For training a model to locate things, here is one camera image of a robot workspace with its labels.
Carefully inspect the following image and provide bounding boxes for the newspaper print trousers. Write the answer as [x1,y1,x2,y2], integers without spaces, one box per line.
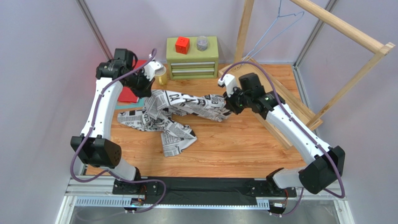
[117,90,232,157]

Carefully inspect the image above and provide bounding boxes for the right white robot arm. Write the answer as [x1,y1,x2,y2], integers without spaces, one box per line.
[218,73,345,194]

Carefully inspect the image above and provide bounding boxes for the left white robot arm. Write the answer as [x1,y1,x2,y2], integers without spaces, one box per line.
[70,49,157,183]

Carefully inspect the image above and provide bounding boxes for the red board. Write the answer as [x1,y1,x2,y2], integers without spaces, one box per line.
[117,59,148,105]

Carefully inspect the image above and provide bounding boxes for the teal cutting board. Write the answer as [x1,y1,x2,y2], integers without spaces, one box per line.
[115,98,144,110]

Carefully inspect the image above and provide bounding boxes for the yellow mug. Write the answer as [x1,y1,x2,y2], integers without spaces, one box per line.
[155,67,168,86]

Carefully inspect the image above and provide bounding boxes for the green drawer cabinet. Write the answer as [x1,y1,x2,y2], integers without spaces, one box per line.
[166,36,219,80]

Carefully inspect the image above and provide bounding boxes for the red cube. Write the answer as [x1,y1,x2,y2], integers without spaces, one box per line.
[175,36,190,55]

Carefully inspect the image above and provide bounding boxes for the clear glass jar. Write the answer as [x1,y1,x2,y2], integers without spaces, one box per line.
[196,36,208,51]

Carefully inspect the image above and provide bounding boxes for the wooden clothes rack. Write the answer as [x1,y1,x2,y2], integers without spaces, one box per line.
[218,0,395,130]

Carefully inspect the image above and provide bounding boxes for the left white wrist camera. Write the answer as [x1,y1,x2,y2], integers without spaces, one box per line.
[144,59,166,81]

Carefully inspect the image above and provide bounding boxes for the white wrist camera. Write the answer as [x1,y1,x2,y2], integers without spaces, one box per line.
[144,59,166,81]
[218,74,238,97]

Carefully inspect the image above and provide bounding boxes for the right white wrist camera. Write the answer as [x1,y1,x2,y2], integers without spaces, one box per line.
[218,74,238,97]

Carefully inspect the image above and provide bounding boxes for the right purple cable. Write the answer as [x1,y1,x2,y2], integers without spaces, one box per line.
[220,61,346,217]

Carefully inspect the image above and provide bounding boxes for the purple cable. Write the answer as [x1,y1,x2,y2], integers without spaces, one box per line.
[220,61,346,217]
[69,48,168,214]

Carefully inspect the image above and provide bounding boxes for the blue wire hanger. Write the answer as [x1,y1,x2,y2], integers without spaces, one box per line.
[242,0,306,61]

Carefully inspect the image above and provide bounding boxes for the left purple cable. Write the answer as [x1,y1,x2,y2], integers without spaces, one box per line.
[69,48,168,214]

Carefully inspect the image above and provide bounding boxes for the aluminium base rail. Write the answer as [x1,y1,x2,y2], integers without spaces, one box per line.
[65,175,354,224]

